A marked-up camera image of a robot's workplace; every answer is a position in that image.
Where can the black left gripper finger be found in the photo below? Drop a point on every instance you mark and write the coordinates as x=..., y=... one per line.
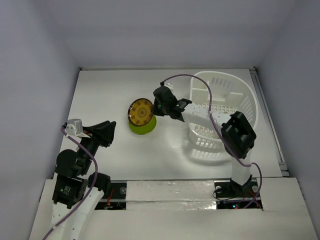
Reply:
x=99, y=128
x=107, y=133

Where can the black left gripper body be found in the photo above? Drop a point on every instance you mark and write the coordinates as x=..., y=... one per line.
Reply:
x=93, y=141

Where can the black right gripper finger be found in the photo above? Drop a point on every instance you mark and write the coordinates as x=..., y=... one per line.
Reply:
x=163, y=109
x=156, y=109

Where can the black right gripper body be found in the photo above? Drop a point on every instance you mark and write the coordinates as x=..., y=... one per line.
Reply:
x=157, y=105

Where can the yellow patterned plate brown rim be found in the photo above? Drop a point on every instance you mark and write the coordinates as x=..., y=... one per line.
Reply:
x=140, y=112

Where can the lime green plate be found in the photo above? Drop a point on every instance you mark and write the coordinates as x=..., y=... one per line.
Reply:
x=145, y=129

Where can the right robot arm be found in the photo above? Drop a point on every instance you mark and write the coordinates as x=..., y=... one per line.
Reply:
x=234, y=130

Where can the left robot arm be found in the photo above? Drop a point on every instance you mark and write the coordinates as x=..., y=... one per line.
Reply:
x=79, y=186

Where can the white plastic dish rack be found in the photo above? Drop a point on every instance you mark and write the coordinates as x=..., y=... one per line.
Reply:
x=228, y=94

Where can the white foam block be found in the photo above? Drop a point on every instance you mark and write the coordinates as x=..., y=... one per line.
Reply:
x=170, y=195

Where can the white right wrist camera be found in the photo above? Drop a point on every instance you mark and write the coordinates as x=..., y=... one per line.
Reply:
x=169, y=85

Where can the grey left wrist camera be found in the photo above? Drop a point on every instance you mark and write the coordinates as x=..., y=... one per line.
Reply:
x=73, y=127

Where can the aluminium rail right edge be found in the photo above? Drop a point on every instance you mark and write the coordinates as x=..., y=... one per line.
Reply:
x=269, y=123

